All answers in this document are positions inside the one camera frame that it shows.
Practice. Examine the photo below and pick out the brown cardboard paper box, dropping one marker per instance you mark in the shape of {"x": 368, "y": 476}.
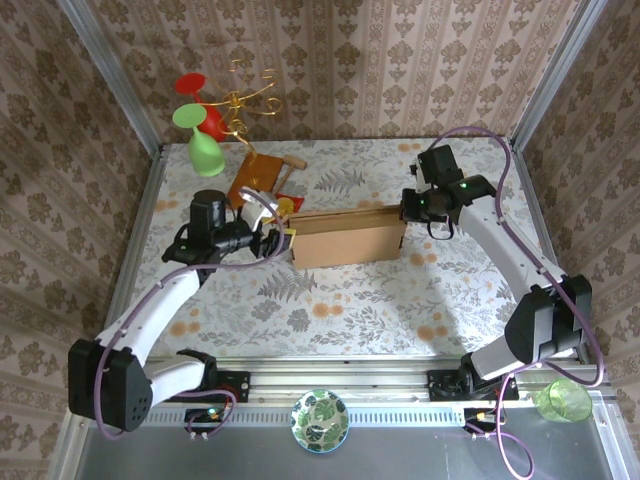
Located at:
{"x": 345, "y": 240}

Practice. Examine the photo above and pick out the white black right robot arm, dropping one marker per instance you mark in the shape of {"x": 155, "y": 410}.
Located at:
{"x": 500, "y": 245}

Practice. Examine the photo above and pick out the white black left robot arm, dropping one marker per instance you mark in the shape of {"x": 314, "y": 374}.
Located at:
{"x": 150, "y": 310}

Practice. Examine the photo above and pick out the red yellow snack packet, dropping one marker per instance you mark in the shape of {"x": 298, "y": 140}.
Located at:
{"x": 292, "y": 202}

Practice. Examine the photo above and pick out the brown wooden base board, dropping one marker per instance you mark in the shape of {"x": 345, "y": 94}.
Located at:
{"x": 260, "y": 172}

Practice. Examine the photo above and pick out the small wooden mallet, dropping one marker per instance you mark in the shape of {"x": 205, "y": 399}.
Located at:
{"x": 295, "y": 162}

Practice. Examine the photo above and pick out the green plastic wine glass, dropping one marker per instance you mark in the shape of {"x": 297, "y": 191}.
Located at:
{"x": 205, "y": 155}

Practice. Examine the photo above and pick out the red plastic wine glass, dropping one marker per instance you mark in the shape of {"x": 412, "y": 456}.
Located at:
{"x": 190, "y": 82}

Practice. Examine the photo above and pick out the small black controller board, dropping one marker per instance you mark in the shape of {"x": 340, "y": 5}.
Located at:
{"x": 202, "y": 417}
{"x": 480, "y": 417}

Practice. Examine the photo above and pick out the leaf patterned bowl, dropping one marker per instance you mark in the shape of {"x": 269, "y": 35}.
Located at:
{"x": 320, "y": 420}

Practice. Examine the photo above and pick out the clear green plastic cup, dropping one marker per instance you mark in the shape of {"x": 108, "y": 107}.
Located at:
{"x": 565, "y": 400}

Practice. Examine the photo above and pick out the grey metal sheet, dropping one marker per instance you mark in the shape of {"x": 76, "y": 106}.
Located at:
{"x": 400, "y": 455}

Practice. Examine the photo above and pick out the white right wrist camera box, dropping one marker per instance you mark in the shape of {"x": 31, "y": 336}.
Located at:
{"x": 419, "y": 177}

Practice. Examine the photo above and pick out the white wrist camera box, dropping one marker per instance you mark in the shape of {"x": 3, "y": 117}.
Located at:
{"x": 419, "y": 177}
{"x": 255, "y": 212}

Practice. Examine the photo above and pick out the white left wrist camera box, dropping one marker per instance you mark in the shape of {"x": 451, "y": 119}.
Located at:
{"x": 255, "y": 212}

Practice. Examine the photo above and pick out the aluminium table side rail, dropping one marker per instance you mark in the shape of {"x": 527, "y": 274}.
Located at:
{"x": 535, "y": 200}
{"x": 145, "y": 210}

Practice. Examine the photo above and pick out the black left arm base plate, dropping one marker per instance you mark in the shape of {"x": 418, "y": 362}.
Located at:
{"x": 237, "y": 387}

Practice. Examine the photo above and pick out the aluminium front rail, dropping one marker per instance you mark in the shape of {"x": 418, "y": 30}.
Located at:
{"x": 350, "y": 380}

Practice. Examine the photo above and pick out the aluminium frame post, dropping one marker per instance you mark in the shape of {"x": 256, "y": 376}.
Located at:
{"x": 110, "y": 75}
{"x": 555, "y": 75}

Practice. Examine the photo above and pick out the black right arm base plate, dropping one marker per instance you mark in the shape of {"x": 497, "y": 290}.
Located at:
{"x": 442, "y": 387}

